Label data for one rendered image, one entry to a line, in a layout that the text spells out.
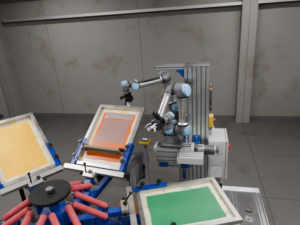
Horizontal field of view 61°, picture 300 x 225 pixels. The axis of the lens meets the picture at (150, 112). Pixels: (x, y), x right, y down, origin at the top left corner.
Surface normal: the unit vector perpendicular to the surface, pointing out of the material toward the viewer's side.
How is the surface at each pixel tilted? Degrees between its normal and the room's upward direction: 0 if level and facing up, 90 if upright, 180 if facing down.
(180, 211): 0
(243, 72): 90
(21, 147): 32
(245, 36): 90
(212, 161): 90
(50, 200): 0
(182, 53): 90
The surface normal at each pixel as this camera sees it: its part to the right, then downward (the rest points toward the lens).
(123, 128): -0.24, -0.60
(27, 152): 0.28, -0.66
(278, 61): -0.20, 0.37
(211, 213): -0.07, -0.93
